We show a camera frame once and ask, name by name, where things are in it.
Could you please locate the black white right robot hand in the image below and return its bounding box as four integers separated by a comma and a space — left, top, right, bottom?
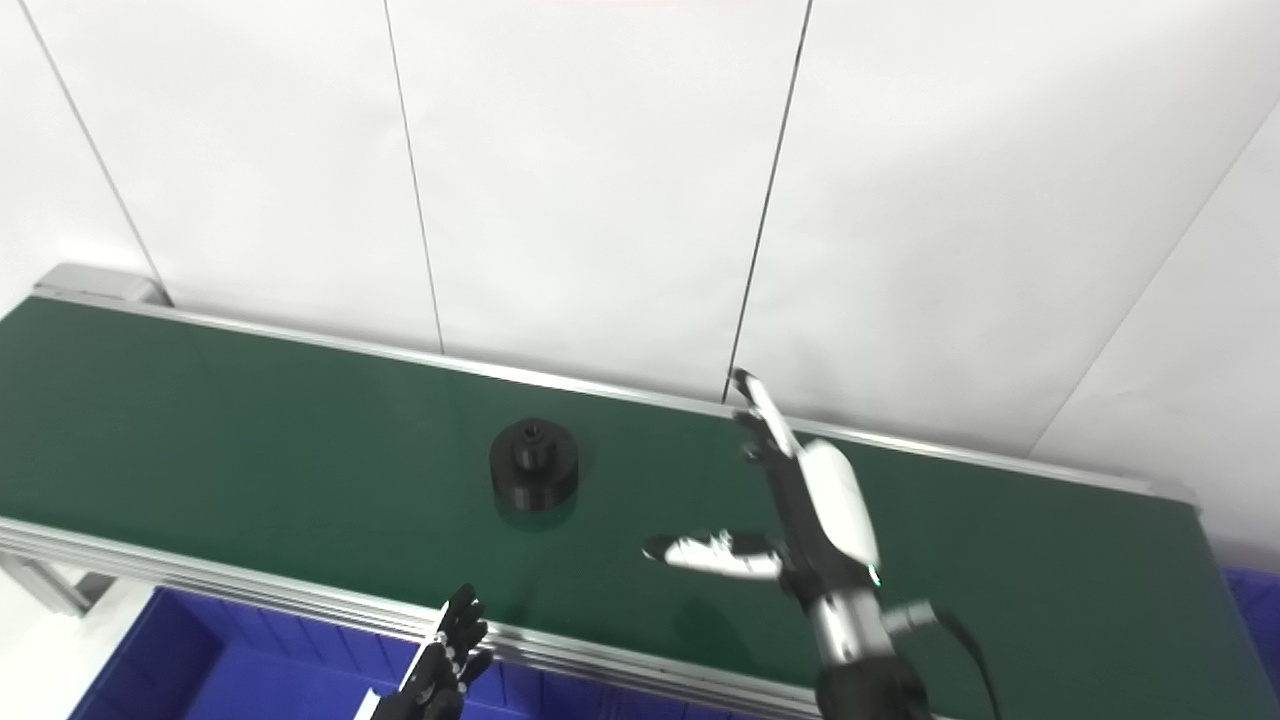
643, 368, 883, 601

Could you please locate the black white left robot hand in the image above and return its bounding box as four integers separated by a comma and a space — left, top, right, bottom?
355, 585, 493, 720

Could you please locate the black round stepped part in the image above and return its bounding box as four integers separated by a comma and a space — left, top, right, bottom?
489, 418, 581, 514

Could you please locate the green conveyor belt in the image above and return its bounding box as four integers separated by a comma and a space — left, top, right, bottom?
0, 297, 1280, 720
0, 262, 1201, 720

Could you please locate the aluminium conveyor leg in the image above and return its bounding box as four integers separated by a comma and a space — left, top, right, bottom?
0, 550, 127, 617

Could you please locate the long blue plastic bin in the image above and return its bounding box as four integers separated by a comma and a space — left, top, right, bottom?
1218, 566, 1280, 693

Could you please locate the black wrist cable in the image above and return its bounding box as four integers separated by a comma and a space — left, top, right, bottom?
885, 600, 1003, 720

